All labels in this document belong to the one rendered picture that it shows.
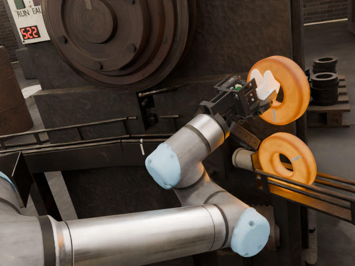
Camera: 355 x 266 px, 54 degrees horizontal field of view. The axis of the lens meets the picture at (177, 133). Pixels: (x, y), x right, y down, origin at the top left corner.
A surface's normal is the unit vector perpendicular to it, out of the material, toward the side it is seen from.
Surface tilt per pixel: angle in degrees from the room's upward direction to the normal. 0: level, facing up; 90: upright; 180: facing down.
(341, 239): 0
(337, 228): 0
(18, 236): 35
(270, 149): 90
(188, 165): 89
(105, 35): 90
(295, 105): 88
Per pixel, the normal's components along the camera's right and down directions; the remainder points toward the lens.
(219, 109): 0.58, 0.23
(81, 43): -0.32, 0.44
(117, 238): 0.47, -0.45
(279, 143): -0.79, 0.37
